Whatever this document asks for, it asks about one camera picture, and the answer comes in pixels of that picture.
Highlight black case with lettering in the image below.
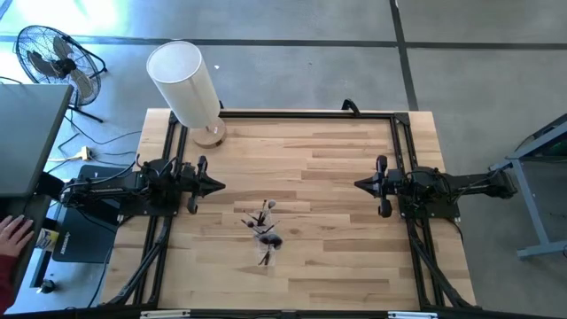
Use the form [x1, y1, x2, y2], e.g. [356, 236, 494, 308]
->
[51, 164, 134, 265]

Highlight white shade table lamp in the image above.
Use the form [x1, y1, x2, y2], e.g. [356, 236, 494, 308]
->
[145, 40, 229, 150]

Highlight black aluminium table frame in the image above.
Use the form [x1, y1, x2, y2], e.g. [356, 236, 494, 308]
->
[101, 108, 478, 311]

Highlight black desk surface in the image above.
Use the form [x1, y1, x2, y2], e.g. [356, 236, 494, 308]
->
[0, 194, 52, 309]

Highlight person's hand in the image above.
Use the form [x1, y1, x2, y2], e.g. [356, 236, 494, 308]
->
[0, 214, 35, 259]

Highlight white metal bracket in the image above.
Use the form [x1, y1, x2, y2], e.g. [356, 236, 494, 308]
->
[140, 309, 192, 319]
[387, 311, 439, 319]

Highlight grey metal table frame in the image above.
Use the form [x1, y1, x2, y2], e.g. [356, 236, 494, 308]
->
[489, 113, 567, 261]

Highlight black strap clamp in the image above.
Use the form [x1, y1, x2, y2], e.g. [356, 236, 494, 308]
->
[340, 97, 362, 114]

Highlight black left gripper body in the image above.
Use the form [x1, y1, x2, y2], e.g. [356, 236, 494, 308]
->
[176, 155, 208, 215]

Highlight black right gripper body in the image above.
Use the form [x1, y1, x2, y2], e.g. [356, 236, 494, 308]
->
[375, 155, 404, 219]

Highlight person's forearm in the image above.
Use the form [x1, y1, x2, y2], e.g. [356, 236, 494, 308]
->
[0, 254, 17, 314]

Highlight black floor fan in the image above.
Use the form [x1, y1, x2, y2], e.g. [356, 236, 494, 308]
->
[14, 25, 109, 124]

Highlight clear acrylic brush organizer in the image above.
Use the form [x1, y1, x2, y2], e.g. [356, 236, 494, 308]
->
[254, 207, 283, 268]

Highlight fluffy-tip black makeup brush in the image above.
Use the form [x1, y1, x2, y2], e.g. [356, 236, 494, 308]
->
[259, 199, 278, 225]

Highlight large fluffy black makeup brush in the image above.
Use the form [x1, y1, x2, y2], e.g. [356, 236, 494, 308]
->
[259, 233, 284, 250]

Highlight black floor cable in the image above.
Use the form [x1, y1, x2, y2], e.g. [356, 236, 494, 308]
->
[57, 105, 145, 169]

